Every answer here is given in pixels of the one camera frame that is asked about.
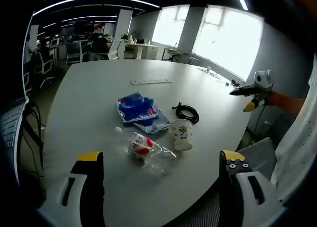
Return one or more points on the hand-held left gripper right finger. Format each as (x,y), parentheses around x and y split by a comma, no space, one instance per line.
(244,195)

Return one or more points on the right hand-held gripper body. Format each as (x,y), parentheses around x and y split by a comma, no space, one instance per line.
(263,79)

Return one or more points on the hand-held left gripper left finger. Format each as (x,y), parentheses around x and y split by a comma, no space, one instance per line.
(81,195)

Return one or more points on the white floral paper cup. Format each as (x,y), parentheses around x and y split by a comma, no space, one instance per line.
(182,134)

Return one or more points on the clear plastic bottle red label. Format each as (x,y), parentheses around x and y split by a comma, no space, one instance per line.
(143,146)

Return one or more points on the pale blue tissue packet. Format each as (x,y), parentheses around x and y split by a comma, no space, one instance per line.
(158,124)

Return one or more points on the blue pink tissue packet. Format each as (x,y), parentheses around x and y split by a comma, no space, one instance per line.
(136,108)

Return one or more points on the small black object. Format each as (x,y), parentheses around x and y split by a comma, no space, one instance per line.
(234,83)

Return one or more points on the small white cup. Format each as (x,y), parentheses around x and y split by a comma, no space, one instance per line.
(208,68)

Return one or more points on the person's white dotted shirt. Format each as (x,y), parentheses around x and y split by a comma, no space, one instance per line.
(297,143)

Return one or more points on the small window desk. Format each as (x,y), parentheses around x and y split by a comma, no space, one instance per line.
(174,54)

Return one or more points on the white built-in power strip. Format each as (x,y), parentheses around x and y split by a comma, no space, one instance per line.
(151,81)

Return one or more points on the white table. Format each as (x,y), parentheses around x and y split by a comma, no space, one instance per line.
(99,101)

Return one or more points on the grey laptop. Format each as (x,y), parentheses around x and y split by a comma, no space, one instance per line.
(11,123)

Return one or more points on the white cabinet desk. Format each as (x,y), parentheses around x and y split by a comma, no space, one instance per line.
(141,51)

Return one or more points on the potted plants and vases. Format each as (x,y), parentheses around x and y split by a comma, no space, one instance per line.
(128,37)

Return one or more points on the black white office chair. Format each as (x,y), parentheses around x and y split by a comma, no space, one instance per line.
(45,63)

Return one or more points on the white mesh office chair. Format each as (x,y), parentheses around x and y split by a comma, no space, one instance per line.
(114,49)

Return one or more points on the grey office chair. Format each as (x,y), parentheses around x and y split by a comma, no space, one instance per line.
(73,50)

